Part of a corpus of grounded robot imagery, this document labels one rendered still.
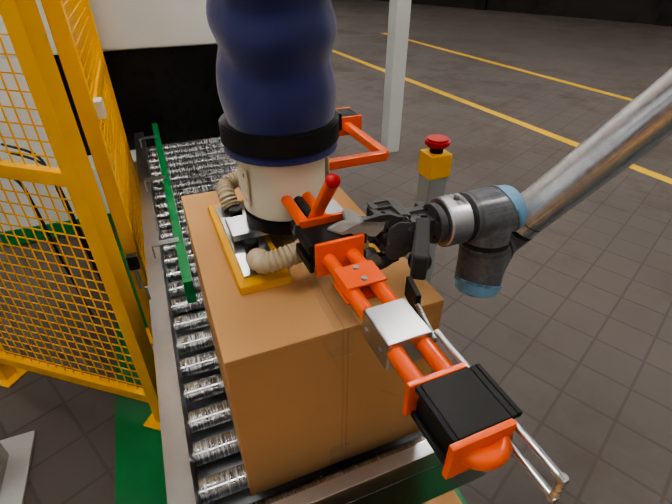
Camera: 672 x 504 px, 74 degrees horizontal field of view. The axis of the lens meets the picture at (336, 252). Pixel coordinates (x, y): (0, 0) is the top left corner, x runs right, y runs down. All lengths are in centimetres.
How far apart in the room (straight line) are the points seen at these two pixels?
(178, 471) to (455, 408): 70
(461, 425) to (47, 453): 171
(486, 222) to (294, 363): 41
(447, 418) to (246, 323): 42
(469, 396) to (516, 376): 158
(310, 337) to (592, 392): 157
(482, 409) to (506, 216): 44
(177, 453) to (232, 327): 39
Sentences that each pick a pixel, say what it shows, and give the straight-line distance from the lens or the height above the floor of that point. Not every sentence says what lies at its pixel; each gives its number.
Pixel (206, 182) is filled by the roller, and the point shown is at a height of 53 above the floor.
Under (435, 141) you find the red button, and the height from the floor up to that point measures 104.
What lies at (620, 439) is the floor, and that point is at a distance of 203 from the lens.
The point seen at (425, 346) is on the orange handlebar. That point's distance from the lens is 55.
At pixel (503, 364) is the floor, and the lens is 209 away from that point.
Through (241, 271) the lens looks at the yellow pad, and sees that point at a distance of 86.
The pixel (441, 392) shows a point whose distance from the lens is 48.
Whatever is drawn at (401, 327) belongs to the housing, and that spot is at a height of 109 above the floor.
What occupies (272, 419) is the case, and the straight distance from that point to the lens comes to 86.
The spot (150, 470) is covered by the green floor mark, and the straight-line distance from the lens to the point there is 180.
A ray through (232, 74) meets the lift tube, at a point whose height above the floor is 130.
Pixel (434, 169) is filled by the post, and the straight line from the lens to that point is 129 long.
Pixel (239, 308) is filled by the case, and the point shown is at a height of 95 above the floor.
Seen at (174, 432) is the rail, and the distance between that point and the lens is 111.
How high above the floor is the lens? 147
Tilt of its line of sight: 34 degrees down
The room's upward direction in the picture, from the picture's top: straight up
